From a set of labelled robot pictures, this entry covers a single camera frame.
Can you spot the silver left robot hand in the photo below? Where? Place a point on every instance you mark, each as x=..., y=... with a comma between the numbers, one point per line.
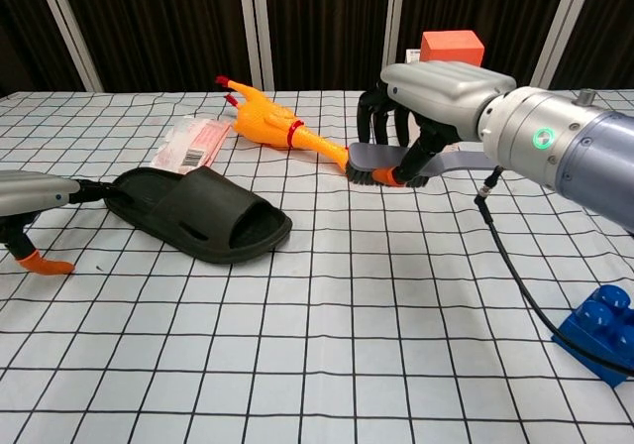
x=30, y=191

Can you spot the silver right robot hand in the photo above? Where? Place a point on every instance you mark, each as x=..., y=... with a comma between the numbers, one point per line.
x=441, y=97

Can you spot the grey cleaning brush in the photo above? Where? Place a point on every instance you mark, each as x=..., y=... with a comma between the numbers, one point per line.
x=376, y=154

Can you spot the black rubber slide slipper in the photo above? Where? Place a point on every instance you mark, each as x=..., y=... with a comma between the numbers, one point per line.
x=218, y=206

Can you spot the orange cube box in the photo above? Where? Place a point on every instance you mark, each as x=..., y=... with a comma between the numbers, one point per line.
x=448, y=47

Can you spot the pink white plastic packet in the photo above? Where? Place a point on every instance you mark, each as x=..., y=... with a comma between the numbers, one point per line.
x=198, y=139

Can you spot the yellow rubber chicken toy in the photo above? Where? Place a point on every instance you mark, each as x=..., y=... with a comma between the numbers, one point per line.
x=262, y=117

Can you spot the dark pleated curtain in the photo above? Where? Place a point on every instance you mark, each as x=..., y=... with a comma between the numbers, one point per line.
x=163, y=28

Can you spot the white black checkered tablecloth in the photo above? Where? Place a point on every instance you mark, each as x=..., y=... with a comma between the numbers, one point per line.
x=317, y=340

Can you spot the blue toy building block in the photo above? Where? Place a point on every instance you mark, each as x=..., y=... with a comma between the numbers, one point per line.
x=594, y=345

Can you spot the white partition post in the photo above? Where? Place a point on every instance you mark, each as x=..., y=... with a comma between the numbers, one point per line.
x=255, y=28
x=398, y=28
x=563, y=28
x=69, y=33

